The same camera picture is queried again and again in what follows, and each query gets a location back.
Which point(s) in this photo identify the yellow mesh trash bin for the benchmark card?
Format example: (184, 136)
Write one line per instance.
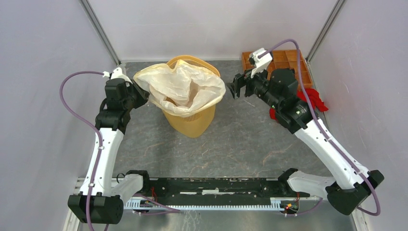
(195, 125)

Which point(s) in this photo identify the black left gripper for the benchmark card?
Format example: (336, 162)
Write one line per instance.
(143, 95)

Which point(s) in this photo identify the red cloth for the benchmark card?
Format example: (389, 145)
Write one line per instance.
(314, 98)

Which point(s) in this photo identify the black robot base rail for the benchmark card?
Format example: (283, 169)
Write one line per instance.
(217, 191)

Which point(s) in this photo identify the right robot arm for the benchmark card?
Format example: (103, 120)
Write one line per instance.
(350, 182)

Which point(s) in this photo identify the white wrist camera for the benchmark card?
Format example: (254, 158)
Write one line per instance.
(260, 60)
(118, 72)

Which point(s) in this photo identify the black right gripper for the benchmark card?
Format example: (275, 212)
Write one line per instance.
(240, 80)

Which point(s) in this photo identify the cream translucent plastic trash bag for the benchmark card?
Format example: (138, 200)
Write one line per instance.
(182, 90)

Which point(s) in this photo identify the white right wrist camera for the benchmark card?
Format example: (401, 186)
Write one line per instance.
(260, 60)

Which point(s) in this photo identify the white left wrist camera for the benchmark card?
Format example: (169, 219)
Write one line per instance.
(118, 72)

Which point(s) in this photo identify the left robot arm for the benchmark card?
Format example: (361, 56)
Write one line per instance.
(98, 201)

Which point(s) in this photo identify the wooden compartment tray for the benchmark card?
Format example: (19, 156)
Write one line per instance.
(283, 59)

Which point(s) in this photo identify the white toothed cable rail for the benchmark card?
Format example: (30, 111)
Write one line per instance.
(140, 204)

